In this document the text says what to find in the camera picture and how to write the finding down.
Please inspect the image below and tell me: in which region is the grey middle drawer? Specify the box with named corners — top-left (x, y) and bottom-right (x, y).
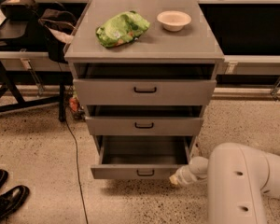
top-left (86, 105), bottom-right (203, 136)

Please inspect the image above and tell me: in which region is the grey drawer cabinet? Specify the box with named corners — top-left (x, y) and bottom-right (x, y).
top-left (63, 0), bottom-right (226, 161)

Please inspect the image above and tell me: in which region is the black floor cable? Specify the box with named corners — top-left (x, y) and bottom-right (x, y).
top-left (64, 117), bottom-right (90, 224)

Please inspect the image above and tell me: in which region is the black bag on table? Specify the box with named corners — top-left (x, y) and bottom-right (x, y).
top-left (0, 0), bottom-right (38, 21)

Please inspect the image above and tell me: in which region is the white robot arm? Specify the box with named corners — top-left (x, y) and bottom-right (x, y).
top-left (170, 143), bottom-right (280, 224)

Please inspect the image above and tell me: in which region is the grey drawer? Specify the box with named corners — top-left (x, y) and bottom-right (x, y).
top-left (91, 135), bottom-right (191, 179)
top-left (74, 63), bottom-right (216, 105)
top-left (86, 105), bottom-right (203, 136)

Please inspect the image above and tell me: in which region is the grey bottom drawer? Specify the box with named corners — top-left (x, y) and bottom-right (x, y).
top-left (91, 135), bottom-right (191, 179)

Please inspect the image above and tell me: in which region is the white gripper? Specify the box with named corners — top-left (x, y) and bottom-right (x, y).
top-left (169, 165), bottom-right (198, 186)

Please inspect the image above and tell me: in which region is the white bowl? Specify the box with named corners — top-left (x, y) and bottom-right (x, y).
top-left (157, 10), bottom-right (191, 32)

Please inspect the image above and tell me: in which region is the grey top drawer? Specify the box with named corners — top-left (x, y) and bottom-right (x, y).
top-left (74, 63), bottom-right (216, 105)

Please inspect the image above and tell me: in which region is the black shoe lower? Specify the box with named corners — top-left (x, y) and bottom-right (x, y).
top-left (0, 185), bottom-right (30, 222)

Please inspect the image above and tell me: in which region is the red object behind cabinet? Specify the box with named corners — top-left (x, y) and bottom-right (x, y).
top-left (69, 96), bottom-right (84, 119)

